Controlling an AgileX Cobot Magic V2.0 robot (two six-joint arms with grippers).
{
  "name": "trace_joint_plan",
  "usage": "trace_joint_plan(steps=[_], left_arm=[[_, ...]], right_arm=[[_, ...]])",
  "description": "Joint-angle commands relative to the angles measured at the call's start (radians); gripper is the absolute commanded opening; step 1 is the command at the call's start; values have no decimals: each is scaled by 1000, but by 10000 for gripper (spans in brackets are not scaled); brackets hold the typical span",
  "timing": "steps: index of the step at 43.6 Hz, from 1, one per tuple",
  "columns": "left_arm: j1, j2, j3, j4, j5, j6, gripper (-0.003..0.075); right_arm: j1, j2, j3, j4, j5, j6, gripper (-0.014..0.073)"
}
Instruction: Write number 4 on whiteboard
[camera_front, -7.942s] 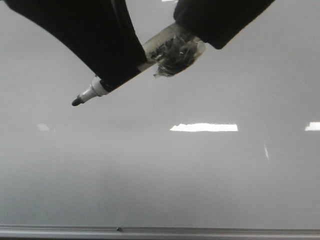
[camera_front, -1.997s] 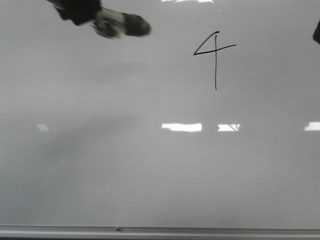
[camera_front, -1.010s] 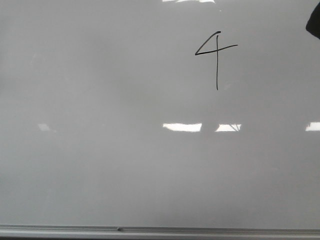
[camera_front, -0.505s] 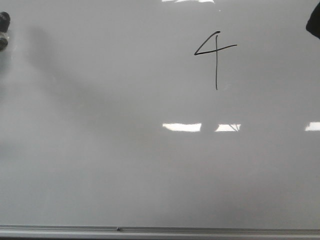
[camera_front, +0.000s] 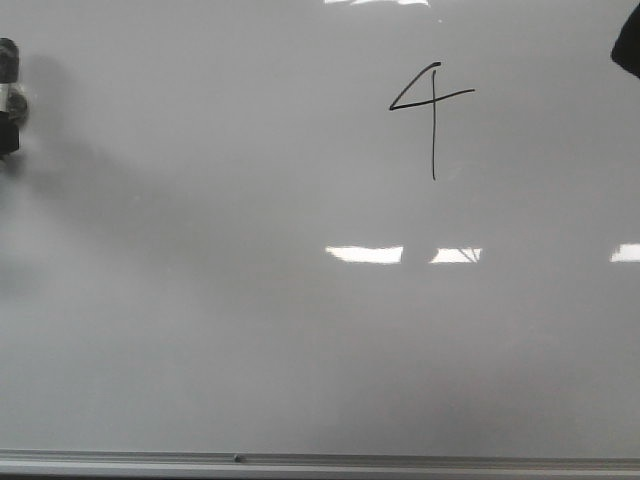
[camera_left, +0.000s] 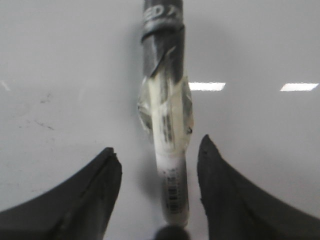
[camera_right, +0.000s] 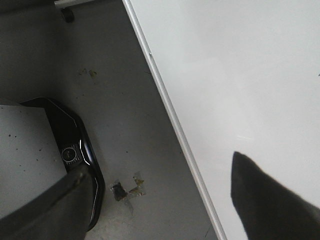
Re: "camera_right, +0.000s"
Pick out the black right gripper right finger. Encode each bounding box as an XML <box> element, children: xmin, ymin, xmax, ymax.
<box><xmin>230</xmin><ymin>151</ymin><xmax>320</xmax><ymax>240</ymax></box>

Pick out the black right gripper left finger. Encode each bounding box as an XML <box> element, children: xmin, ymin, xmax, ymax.
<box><xmin>0</xmin><ymin>166</ymin><xmax>88</xmax><ymax>240</ymax></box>

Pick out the glossy black robot base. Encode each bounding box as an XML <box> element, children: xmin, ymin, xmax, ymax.
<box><xmin>21</xmin><ymin>97</ymin><xmax>106</xmax><ymax>231</ymax></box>

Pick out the torn tape residue on floor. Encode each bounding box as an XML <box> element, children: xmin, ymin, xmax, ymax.
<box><xmin>108</xmin><ymin>171</ymin><xmax>147</xmax><ymax>215</ymax></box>

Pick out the black caster wheel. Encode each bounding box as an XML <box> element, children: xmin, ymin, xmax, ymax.
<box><xmin>60</xmin><ymin>8</ymin><xmax>75</xmax><ymax>23</ymax></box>

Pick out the white whiteboard with aluminium frame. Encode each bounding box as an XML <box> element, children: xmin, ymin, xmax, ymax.
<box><xmin>124</xmin><ymin>0</ymin><xmax>320</xmax><ymax>240</ymax></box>

